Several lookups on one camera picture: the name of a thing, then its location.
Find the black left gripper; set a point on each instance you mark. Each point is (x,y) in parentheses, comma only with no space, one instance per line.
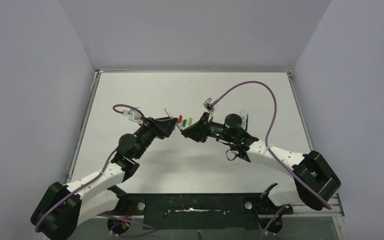
(158,127)

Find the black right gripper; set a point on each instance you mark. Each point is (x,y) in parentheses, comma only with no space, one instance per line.
(202,127)

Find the blue gel pen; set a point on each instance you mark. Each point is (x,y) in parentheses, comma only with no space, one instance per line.
(246,122)

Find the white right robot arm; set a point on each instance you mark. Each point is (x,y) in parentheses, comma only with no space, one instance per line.
(314,181)

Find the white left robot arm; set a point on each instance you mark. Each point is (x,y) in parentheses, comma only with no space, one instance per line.
(64,206)

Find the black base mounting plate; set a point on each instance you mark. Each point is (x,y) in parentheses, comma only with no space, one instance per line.
(203,211)

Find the aluminium rail frame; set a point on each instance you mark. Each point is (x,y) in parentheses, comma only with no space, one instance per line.
(337,209)

